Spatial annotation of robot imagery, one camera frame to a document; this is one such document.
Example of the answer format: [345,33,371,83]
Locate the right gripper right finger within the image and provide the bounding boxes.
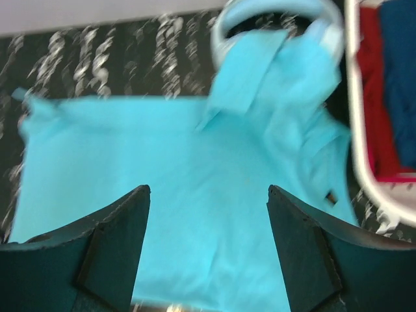
[267,185,415,311]

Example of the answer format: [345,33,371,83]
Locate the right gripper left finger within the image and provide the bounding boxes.
[1,185,150,311]

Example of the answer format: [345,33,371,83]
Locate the turquoise t-shirt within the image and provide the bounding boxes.
[10,27,357,311]

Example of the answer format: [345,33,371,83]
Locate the white plastic laundry basket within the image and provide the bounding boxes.
[344,1,415,231]

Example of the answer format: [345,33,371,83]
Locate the red folded t-shirt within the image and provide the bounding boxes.
[356,6,415,183]

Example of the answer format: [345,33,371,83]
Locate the light blue headphones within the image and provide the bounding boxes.
[211,1,345,69]

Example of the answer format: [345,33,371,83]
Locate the navy blue folded t-shirt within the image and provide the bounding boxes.
[380,1,415,168]

